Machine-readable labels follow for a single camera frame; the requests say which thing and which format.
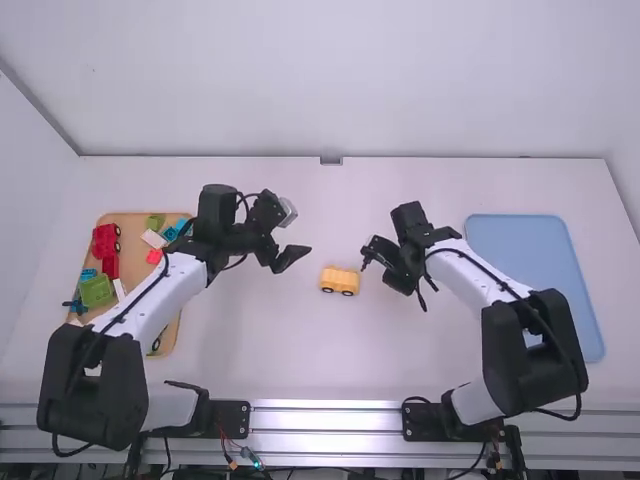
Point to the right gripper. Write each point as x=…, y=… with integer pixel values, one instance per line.
x=404, y=267

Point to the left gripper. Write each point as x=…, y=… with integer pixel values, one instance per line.
x=262, y=225

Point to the yellow toy car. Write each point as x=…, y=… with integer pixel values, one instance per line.
x=339, y=280

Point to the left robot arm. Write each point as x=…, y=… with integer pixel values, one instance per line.
x=175, y=280

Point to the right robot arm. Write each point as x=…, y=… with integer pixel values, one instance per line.
x=465, y=280

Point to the blue toy brick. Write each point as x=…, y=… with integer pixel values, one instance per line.
x=76, y=305
x=175, y=230

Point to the pink toy brick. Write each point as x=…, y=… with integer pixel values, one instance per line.
x=154, y=256

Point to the blue mat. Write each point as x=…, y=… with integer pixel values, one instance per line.
x=525, y=275

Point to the silver rails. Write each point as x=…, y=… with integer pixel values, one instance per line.
x=325, y=415

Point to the tan tray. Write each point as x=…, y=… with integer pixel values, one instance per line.
x=132, y=265

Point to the small white toy brick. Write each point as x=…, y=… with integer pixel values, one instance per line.
x=119, y=291

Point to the red toy brick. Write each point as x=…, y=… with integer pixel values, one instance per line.
x=105, y=240

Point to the large green toy brick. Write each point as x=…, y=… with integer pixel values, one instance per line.
x=99, y=291

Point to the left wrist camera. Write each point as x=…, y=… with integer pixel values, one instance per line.
x=289, y=212

